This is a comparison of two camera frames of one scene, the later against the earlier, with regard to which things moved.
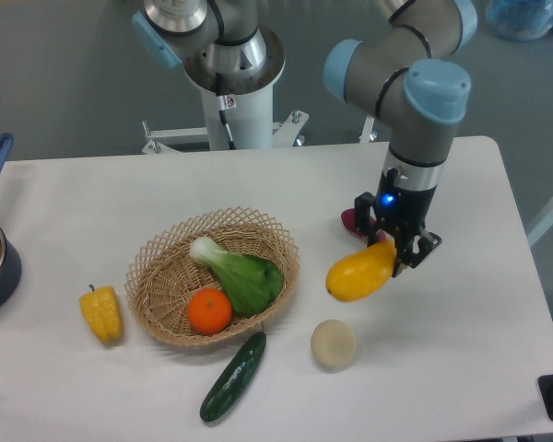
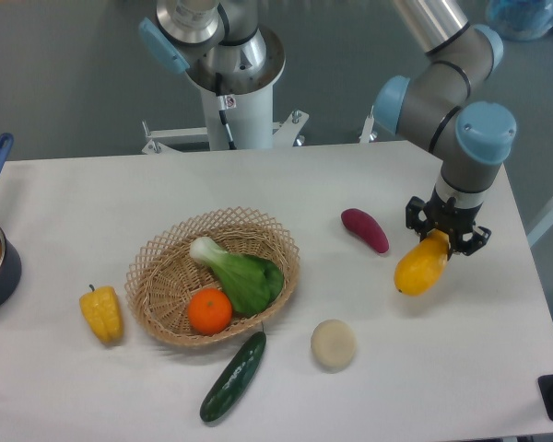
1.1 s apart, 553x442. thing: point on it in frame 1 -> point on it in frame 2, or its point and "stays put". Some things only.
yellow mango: x=361 y=272 -> x=419 y=268
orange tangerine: x=209 y=311 stays put
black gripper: x=399 y=207 -> x=448 y=217
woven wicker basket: x=209 y=276 stays put
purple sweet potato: x=349 y=221 stays put
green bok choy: x=252 y=282 stays put
